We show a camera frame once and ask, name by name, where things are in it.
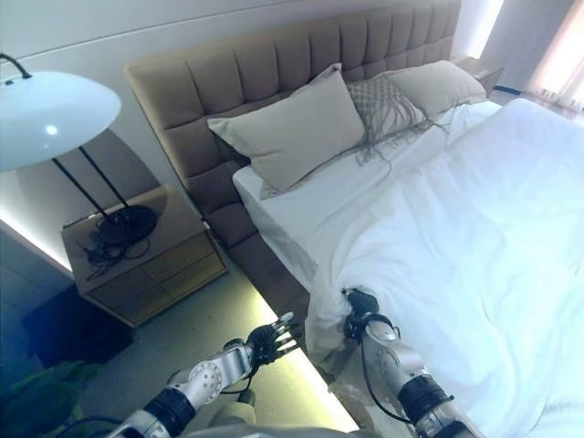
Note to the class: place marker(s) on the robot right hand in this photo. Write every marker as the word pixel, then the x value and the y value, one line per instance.
pixel 362 305

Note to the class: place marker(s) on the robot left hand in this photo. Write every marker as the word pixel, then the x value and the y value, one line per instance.
pixel 274 340

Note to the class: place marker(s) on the white duvet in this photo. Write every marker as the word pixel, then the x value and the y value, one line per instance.
pixel 479 251

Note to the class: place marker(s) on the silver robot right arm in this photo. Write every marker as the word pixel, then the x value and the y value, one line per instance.
pixel 401 365

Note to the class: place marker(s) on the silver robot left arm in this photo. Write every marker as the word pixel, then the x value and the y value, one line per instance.
pixel 201 374

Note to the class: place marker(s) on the white fitted bed sheet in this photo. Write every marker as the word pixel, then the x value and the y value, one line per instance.
pixel 310 219

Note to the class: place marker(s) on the silver robot left leg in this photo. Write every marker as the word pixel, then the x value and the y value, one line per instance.
pixel 232 420

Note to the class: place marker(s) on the wooden nightstand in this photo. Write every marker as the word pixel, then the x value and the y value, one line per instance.
pixel 479 73
pixel 150 283

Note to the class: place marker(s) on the large beige pillow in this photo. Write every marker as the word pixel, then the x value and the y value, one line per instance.
pixel 438 86
pixel 296 128

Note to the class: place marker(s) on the black box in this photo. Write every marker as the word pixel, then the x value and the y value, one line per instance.
pixel 77 333

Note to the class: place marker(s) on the macrame fringed cushion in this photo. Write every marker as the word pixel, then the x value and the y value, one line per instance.
pixel 383 105

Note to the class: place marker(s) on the green leafy plant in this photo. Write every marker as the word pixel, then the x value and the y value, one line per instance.
pixel 50 392

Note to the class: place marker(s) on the brown tufted headboard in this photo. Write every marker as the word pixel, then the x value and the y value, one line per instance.
pixel 219 91

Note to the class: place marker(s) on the sheer window curtain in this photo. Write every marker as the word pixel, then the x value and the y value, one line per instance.
pixel 556 50

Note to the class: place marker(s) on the brown upholstered bed frame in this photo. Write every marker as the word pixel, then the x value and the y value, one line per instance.
pixel 274 278

